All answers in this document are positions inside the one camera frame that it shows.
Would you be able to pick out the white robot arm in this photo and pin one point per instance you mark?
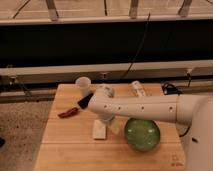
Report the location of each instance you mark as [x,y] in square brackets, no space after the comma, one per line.
[187,109]

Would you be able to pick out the red chili pepper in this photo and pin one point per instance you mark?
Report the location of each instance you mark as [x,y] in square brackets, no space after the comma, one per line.
[71,112]

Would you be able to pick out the black rectangular block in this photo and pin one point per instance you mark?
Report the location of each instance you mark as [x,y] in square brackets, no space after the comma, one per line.
[83,103]

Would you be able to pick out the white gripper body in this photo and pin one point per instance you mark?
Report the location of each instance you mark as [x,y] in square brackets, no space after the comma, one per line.
[105,118]

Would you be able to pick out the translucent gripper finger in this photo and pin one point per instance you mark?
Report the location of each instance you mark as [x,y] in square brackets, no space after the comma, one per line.
[114,127]

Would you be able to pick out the white sponge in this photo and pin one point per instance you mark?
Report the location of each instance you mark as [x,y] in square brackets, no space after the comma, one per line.
[99,130]

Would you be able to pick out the green ceramic bowl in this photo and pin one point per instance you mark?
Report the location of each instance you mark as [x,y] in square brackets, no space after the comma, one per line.
[142,135]

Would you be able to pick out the translucent plastic cup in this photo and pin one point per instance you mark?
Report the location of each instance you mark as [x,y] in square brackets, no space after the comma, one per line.
[84,83]

